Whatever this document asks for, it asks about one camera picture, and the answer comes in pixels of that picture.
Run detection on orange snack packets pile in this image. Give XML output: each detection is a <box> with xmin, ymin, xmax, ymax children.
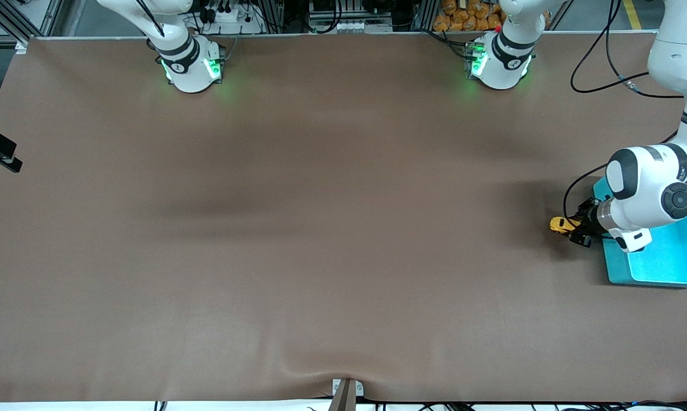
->
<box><xmin>433</xmin><ymin>0</ymin><xmax>504</xmax><ymax>32</ymax></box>

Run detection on teal plastic storage box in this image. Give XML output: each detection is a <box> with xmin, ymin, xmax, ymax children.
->
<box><xmin>593</xmin><ymin>176</ymin><xmax>687</xmax><ymax>287</ymax></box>

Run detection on grey metal mount bracket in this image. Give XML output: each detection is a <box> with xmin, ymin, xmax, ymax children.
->
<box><xmin>331</xmin><ymin>378</ymin><xmax>365</xmax><ymax>411</ymax></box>

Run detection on white power strip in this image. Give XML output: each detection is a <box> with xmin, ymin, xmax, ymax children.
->
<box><xmin>204</xmin><ymin>0</ymin><xmax>264</xmax><ymax>35</ymax></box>

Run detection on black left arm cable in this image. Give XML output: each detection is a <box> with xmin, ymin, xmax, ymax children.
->
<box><xmin>563</xmin><ymin>0</ymin><xmax>686</xmax><ymax>223</ymax></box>

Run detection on brown table mat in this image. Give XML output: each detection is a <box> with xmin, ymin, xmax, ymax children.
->
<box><xmin>0</xmin><ymin>31</ymin><xmax>687</xmax><ymax>403</ymax></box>

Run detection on white connector strip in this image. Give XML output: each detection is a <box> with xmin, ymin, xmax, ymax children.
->
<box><xmin>309</xmin><ymin>20</ymin><xmax>393</xmax><ymax>34</ymax></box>

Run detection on aluminium frame strut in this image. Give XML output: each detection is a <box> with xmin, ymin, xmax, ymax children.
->
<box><xmin>0</xmin><ymin>0</ymin><xmax>64</xmax><ymax>46</ymax></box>

